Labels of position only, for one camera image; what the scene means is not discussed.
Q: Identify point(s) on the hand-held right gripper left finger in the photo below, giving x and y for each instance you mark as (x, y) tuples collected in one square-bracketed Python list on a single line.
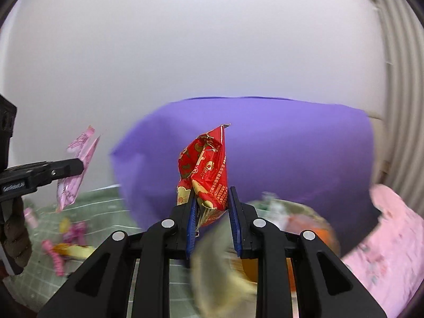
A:
[(191, 228)]

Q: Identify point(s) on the purple cloth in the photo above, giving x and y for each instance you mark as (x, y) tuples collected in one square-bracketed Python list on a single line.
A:
[(298, 155)]

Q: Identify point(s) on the pale yellow wrapper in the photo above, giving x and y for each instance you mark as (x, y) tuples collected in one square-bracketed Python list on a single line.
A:
[(65, 226)]

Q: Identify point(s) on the colourful cartoon wrapper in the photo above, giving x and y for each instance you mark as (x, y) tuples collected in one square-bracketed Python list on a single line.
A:
[(76, 232)]

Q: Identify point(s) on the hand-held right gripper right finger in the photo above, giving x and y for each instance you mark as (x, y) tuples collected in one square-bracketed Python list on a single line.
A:
[(236, 225)]

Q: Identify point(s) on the orange snack bag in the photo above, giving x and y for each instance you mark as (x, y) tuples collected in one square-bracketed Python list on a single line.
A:
[(314, 235)]

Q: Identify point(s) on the beige striped curtain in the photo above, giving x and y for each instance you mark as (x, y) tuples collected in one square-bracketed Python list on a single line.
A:
[(407, 106)]

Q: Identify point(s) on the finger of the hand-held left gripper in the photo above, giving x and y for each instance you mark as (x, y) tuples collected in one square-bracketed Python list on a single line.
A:
[(66, 168)]

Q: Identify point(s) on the pink wrapper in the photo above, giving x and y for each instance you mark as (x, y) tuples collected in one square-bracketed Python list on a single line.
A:
[(82, 145)]

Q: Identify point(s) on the yellow snack wrapper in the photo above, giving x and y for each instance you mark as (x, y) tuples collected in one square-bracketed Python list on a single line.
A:
[(74, 251)]

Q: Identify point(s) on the green checked tablecloth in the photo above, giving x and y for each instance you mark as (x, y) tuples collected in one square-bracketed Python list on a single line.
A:
[(99, 205)]

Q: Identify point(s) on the yellow plastic bag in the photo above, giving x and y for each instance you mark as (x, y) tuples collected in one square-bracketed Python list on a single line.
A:
[(215, 271)]

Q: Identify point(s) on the brown fuzzy sleeve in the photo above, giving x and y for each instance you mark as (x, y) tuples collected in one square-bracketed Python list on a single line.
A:
[(15, 235)]

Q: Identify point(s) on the red snack wrapper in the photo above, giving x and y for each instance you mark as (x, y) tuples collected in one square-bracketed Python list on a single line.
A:
[(205, 172)]

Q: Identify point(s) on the pink caterpillar toy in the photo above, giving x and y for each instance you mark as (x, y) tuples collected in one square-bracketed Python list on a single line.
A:
[(54, 258)]

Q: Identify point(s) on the pink blanket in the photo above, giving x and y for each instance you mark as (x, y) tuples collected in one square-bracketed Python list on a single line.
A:
[(391, 245)]

